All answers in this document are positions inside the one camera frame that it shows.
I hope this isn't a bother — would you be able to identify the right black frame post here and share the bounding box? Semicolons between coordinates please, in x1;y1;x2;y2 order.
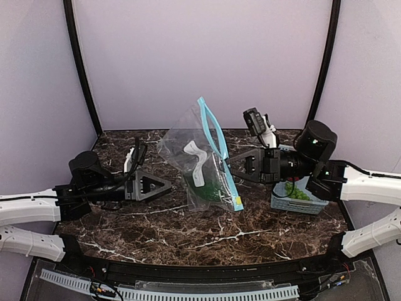
305;0;341;124

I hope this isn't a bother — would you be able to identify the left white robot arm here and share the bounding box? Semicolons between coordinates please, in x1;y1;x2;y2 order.
1;147;172;262

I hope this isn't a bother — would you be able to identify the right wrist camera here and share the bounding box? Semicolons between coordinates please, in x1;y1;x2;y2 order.
243;107;279;148

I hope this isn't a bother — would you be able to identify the green grapes bunch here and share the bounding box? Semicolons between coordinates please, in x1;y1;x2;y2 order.
284;182;311;201

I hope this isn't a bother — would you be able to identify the black frame post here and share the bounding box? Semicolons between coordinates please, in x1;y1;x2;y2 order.
63;0;103;137
305;0;341;124

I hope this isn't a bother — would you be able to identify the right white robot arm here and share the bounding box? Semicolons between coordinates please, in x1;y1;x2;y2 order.
226;120;400;258

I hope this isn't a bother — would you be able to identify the black front rail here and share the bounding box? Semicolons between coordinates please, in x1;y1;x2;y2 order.
58;253;345;283

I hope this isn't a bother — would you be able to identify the left black frame post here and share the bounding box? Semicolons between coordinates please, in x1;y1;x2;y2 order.
63;0;103;137

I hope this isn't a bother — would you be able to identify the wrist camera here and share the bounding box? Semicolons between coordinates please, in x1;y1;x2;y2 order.
123;138;148;174
243;107;279;148

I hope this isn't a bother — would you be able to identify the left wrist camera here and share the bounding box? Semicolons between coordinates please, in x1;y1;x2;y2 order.
123;138;148;174

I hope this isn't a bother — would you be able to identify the clear zip top bag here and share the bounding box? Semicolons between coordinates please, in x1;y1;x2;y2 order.
157;97;244;212

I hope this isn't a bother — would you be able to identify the grey slotted cable duct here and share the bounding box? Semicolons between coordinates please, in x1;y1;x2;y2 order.
39;269;299;301

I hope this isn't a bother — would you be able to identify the light blue plastic basket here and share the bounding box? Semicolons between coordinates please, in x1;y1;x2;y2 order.
271;177;329;215

